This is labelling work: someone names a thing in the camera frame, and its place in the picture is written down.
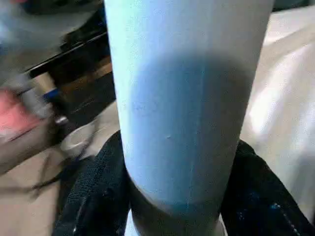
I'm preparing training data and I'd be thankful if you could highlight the white plastic table top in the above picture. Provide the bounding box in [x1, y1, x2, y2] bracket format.
[60, 5, 315, 223]

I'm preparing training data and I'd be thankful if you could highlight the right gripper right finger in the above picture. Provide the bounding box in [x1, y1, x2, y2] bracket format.
[219, 140, 315, 236]

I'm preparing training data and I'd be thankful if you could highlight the white plastic table leg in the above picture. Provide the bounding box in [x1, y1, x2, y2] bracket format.
[103, 0, 276, 236]

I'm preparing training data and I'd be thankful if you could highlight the pink cloth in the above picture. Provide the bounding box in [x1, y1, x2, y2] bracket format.
[0, 88, 46, 142]

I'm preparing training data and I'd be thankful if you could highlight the brown stool seat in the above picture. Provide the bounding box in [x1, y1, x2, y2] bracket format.
[0, 119, 67, 176]

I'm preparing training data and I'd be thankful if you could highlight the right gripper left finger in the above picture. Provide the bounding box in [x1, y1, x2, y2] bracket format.
[52, 130, 131, 236]

